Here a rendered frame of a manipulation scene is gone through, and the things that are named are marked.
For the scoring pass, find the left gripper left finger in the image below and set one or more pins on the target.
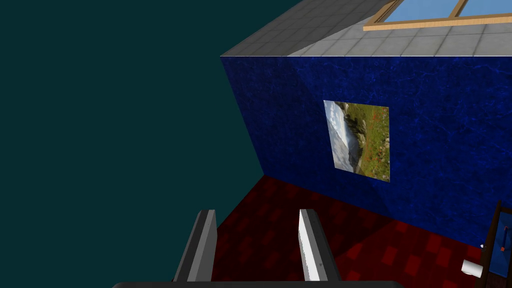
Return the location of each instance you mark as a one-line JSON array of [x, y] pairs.
[[200, 252]]

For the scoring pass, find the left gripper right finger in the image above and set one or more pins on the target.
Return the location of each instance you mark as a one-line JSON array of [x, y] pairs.
[[314, 252]]

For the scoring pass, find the white cylinder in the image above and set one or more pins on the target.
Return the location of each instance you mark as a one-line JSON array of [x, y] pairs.
[[472, 268]]

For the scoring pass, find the dark wooden furniture piece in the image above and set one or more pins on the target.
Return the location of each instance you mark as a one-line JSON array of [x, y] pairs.
[[500, 252]]

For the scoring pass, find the wooden framed window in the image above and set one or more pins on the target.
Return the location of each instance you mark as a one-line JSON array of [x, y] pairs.
[[436, 16]]

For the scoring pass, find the landscape picture on wall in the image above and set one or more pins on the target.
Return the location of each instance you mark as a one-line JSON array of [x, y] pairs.
[[360, 140]]

